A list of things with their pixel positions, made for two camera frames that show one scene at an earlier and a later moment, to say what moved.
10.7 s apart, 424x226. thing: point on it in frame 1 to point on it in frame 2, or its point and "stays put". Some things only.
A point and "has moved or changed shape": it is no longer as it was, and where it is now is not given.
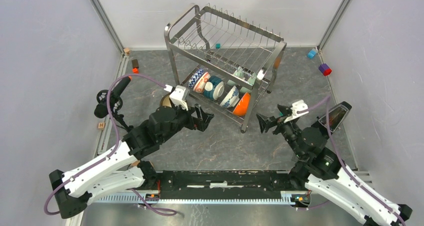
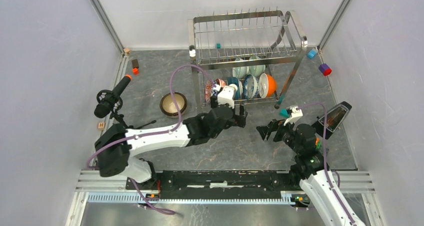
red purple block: x=325 y=69 stays put
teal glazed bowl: x=214 y=89 to x=235 y=80
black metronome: x=336 y=116 stays put
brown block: x=135 y=63 stays put
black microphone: x=115 y=101 stays put
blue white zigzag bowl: x=193 y=79 to x=209 y=92
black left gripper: x=198 y=123 to x=238 y=120
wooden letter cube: x=101 y=126 stays put
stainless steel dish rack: x=220 y=58 has moved or changed shape
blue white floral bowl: x=231 y=99 has moved or changed shape
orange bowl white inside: x=241 y=107 to x=267 y=85
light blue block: x=311 y=53 stays put
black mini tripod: x=119 y=118 stays put
